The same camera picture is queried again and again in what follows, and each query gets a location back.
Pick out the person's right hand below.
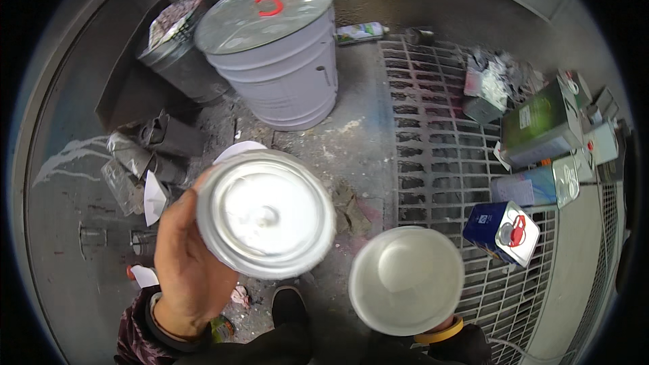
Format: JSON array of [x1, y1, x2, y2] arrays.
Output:
[[430, 314, 460, 334]]

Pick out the person's left hand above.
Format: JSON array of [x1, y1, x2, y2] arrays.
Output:
[[153, 167, 240, 339]]

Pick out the white plastic mixing cup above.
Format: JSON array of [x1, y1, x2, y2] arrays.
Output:
[[348, 226, 465, 337]]

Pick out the silver paint can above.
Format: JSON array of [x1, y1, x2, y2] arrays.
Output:
[[196, 149, 337, 281]]

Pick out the white paper cone filter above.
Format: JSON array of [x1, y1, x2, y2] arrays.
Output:
[[132, 265, 160, 290], [213, 141, 268, 165], [143, 170, 170, 227]]

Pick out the small clear jar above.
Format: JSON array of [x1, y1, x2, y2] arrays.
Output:
[[131, 229, 158, 257], [78, 222, 108, 255]]

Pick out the green can silver lid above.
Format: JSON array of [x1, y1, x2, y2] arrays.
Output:
[[210, 314, 236, 343]]

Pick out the clear plastic cup stack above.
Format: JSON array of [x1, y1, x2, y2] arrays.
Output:
[[100, 159, 146, 216]]

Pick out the blue tin with red cap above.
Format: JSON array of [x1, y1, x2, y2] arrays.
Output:
[[462, 201, 541, 268]]

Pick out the person's legs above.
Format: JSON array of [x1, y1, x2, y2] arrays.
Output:
[[177, 285, 432, 365]]

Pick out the paint stained cup stack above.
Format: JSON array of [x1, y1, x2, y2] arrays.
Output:
[[107, 132, 158, 179]]

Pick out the metal floor grate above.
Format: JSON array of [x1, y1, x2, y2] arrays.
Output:
[[380, 35, 558, 365]]

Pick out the light blue rectangular tin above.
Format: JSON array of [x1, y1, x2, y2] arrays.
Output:
[[491, 156, 580, 210]]

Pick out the galvanized metal trash bin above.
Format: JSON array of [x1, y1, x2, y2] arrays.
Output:
[[136, 0, 231, 105]]

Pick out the small grey paint can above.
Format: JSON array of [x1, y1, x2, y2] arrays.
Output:
[[462, 95, 505, 125]]

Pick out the green rectangular tin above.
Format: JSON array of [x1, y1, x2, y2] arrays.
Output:
[[501, 77, 584, 168]]

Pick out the white rectangular tin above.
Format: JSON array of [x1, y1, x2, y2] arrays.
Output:
[[583, 121, 620, 165]]

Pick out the grey rectangular tin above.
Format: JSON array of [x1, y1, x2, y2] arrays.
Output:
[[558, 68, 593, 107], [591, 86, 620, 121]]

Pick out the small dark can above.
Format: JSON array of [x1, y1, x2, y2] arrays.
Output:
[[406, 28, 436, 46]]

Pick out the white green spray can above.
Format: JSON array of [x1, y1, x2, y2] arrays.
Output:
[[336, 22, 390, 46]]

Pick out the yellow bracelet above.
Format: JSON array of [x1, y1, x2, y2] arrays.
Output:
[[413, 317, 464, 344]]

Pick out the white cable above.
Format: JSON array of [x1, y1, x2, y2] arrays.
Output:
[[489, 337, 576, 365]]

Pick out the grey wall vent grille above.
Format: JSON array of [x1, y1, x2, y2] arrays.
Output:
[[558, 182, 622, 365]]

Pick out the large grey drum red handle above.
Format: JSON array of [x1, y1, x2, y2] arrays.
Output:
[[194, 0, 339, 131]]

